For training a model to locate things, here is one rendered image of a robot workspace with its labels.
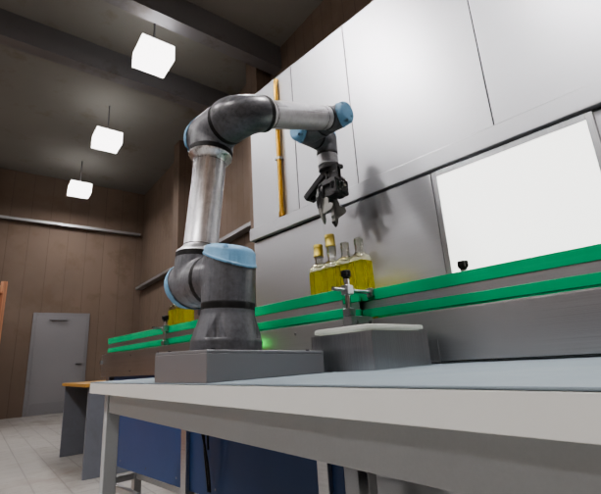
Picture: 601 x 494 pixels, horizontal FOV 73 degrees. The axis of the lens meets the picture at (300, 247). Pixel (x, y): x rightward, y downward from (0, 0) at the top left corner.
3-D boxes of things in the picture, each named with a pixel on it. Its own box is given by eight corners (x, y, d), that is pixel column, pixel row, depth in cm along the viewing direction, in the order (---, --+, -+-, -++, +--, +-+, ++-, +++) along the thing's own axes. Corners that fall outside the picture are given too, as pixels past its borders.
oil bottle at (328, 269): (349, 323, 132) (343, 260, 137) (338, 323, 128) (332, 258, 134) (336, 325, 135) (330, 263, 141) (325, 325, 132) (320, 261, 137)
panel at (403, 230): (632, 246, 93) (594, 115, 102) (629, 244, 91) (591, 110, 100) (333, 302, 154) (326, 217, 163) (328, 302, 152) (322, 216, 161)
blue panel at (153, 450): (389, 522, 113) (373, 364, 125) (348, 545, 101) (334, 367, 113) (142, 456, 222) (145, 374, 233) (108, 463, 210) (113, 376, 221)
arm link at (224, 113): (229, 77, 96) (350, 94, 131) (204, 98, 103) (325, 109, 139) (243, 124, 96) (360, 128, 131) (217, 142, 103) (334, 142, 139)
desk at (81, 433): (126, 445, 448) (129, 378, 467) (167, 464, 347) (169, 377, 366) (55, 457, 409) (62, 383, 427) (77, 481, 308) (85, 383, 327)
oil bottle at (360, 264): (379, 320, 124) (372, 252, 129) (368, 320, 120) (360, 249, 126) (365, 321, 128) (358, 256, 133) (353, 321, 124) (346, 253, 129)
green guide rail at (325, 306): (346, 317, 113) (343, 288, 116) (344, 317, 113) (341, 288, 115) (109, 353, 233) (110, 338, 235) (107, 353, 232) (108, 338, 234)
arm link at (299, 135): (310, 108, 133) (332, 120, 140) (286, 123, 141) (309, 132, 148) (311, 129, 131) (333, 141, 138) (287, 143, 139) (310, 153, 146)
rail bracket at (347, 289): (377, 316, 116) (373, 272, 119) (339, 314, 105) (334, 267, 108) (369, 318, 118) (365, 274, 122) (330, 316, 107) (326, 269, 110)
